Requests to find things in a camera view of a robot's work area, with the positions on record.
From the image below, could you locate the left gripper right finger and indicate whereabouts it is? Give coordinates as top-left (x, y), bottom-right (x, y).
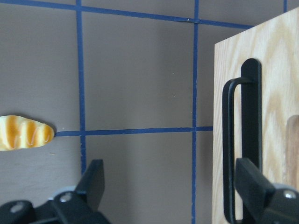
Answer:
top-left (235, 158), bottom-right (299, 224)

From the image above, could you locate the black metal drawer handle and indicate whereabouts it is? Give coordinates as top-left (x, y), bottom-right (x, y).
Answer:
top-left (222, 58), bottom-right (262, 224)

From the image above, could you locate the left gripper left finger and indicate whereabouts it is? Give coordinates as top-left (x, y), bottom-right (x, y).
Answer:
top-left (0, 159), bottom-right (110, 224)

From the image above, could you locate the toy bread roll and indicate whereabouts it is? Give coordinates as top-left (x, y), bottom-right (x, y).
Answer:
top-left (0, 115), bottom-right (55, 152)

